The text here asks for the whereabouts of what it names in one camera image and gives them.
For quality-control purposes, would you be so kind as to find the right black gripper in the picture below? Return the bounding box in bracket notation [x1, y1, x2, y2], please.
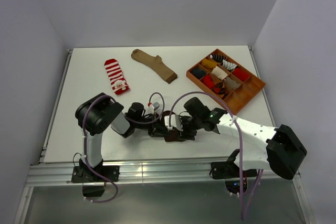
[176, 115, 203, 141]

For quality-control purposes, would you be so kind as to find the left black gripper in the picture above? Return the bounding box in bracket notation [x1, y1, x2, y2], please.
[134, 113, 170, 138]

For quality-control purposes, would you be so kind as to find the brown striped cuff sock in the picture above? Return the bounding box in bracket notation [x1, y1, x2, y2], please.
[161, 110, 182, 142]

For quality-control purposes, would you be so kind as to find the argyle patterned sock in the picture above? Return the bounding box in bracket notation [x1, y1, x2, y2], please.
[212, 82, 229, 99]

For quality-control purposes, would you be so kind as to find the tan beige sock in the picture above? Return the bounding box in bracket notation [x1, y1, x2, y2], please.
[131, 49, 177, 84]

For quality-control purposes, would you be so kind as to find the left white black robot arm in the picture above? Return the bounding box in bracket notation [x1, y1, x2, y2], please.
[75, 93, 168, 182]

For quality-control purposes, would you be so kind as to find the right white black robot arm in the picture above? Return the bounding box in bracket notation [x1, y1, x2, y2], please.
[181, 97, 307, 180]

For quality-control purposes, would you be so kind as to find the red rolled sock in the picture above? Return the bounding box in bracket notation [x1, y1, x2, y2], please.
[202, 74, 215, 89]
[232, 67, 250, 82]

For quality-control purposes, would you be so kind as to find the dark teal rolled sock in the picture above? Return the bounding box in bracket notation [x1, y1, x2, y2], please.
[191, 68, 207, 80]

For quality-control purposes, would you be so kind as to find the orange compartment organizer tray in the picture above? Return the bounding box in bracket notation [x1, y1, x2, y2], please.
[186, 49, 266, 115]

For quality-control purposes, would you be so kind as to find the grey rolled sock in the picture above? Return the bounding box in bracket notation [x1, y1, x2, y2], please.
[223, 77, 240, 90]

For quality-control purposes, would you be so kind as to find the cream rolled sock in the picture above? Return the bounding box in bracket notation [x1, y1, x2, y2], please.
[211, 66, 228, 81]

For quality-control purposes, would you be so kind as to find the red white striped santa sock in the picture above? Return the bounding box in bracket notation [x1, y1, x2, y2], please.
[104, 59, 130, 95]

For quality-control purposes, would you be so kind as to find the mustard yellow rolled sock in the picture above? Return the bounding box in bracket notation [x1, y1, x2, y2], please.
[201, 58, 217, 71]

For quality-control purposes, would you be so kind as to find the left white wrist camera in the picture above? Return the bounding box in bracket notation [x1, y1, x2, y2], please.
[147, 102, 160, 114]

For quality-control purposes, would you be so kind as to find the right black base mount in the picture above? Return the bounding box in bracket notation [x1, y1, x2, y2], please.
[209, 161, 257, 196]

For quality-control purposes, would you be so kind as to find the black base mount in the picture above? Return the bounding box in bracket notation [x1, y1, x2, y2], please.
[209, 161, 257, 196]
[71, 165, 120, 199]

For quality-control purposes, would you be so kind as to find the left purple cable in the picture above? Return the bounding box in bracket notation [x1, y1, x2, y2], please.
[71, 92, 166, 204]

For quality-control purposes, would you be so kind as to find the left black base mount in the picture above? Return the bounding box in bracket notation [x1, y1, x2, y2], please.
[71, 165, 120, 199]

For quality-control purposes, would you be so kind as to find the aluminium frame rail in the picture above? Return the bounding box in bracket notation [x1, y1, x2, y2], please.
[14, 45, 317, 223]

